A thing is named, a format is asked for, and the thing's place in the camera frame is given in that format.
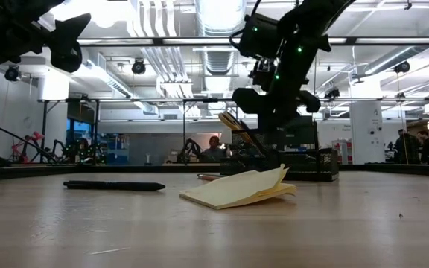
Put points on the yellow sticky note pad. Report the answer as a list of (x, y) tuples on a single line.
[(233, 190)]

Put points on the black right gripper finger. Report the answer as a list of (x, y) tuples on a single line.
[(285, 124), (267, 132)]

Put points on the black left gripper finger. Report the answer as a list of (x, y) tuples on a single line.
[(73, 28)]

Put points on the blue storage shelf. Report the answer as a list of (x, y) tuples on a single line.
[(115, 149)]

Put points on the black aluminium table frame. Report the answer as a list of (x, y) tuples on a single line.
[(88, 169)]

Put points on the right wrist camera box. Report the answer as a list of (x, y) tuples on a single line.
[(257, 37)]

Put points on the person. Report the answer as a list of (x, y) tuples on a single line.
[(213, 150), (406, 147), (426, 149)]

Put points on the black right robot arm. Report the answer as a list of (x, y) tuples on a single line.
[(311, 15)]

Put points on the silver ventilation duct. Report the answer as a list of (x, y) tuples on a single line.
[(220, 22)]

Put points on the orange pencil with eraser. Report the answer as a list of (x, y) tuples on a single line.
[(209, 176)]

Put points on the white pillar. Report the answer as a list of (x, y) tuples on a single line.
[(366, 134)]

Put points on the black pen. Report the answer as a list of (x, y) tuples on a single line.
[(114, 185)]

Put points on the dark background monitor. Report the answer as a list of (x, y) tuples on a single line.
[(305, 130)]

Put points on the black ceiling spotlight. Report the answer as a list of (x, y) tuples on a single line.
[(401, 67), (11, 73), (138, 67)]

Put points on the background robot arms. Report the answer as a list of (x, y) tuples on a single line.
[(190, 150)]

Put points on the black background rig frame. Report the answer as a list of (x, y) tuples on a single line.
[(44, 126)]

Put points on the black mesh desk organizer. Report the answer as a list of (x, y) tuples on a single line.
[(311, 164)]

